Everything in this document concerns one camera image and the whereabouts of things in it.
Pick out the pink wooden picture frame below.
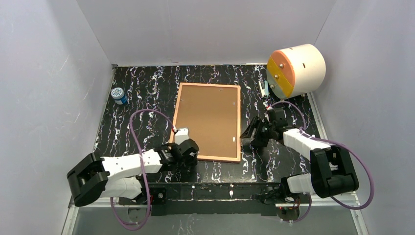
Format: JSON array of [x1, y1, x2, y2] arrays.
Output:
[[169, 82, 242, 163]]

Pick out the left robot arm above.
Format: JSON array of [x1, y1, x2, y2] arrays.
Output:
[[67, 139, 199, 207]]

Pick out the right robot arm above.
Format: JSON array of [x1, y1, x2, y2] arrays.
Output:
[[240, 108, 359, 200]]

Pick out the white cylindrical drawer unit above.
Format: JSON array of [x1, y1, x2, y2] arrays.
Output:
[[266, 44, 326, 99]]

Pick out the blue lidded small jar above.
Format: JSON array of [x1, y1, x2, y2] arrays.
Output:
[[110, 87, 128, 105]]

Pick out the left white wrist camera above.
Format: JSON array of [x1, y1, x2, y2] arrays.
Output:
[[174, 128, 189, 145]]

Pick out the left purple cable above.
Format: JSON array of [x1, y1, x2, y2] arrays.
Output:
[[110, 109, 177, 232]]

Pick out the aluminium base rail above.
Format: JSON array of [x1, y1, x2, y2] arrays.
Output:
[[61, 181, 370, 235]]

